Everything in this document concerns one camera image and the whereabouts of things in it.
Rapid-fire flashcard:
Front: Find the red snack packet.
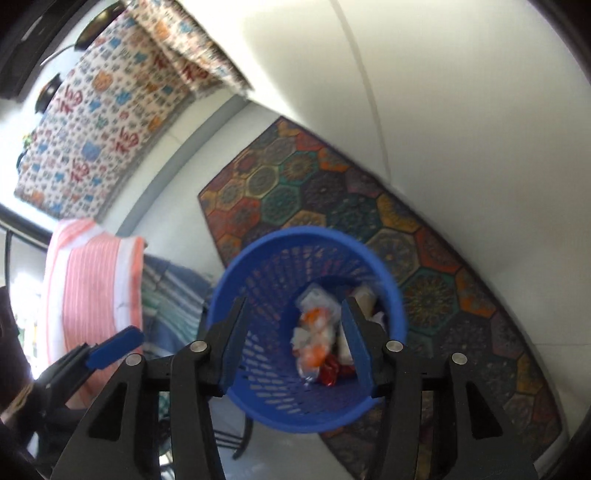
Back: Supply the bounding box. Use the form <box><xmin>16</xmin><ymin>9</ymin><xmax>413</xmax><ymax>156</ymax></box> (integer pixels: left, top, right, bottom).
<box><xmin>318</xmin><ymin>354</ymin><xmax>356</xmax><ymax>387</ymax></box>

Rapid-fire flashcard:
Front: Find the striped blue green cloth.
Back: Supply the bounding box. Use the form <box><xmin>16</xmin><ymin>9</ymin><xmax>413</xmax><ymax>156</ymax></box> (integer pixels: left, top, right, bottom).
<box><xmin>141</xmin><ymin>254</ymin><xmax>213</xmax><ymax>359</ymax></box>

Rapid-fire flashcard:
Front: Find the pink striped tablecloth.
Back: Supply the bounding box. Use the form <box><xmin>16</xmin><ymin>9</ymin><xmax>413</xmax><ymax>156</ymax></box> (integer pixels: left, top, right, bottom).
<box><xmin>43</xmin><ymin>218</ymin><xmax>146</xmax><ymax>409</ymax></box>

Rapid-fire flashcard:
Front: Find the blue plastic waste basket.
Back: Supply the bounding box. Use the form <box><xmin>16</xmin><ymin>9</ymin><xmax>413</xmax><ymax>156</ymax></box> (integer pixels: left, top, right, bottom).
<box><xmin>206</xmin><ymin>226</ymin><xmax>408</xmax><ymax>434</ymax></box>

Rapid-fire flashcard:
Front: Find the clear orange snack bag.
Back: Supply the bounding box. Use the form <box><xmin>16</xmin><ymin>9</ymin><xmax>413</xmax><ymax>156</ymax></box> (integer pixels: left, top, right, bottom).
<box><xmin>290</xmin><ymin>283</ymin><xmax>341</xmax><ymax>384</ymax></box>

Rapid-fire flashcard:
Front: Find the hexagon patterned floor rug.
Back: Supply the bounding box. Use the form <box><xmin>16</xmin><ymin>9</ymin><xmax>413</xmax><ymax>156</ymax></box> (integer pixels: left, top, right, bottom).
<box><xmin>198</xmin><ymin>118</ymin><xmax>563</xmax><ymax>460</ymax></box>

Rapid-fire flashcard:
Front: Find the large patterned cloth cover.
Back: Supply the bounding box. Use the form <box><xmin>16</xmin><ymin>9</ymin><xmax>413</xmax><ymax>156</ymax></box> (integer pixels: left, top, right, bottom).
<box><xmin>15</xmin><ymin>12</ymin><xmax>189</xmax><ymax>219</ymax></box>

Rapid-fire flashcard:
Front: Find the small patterned cloth cover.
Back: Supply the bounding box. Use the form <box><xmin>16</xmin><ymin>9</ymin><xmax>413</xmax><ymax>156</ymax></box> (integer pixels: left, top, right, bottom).
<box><xmin>126</xmin><ymin>0</ymin><xmax>252</xmax><ymax>98</ymax></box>

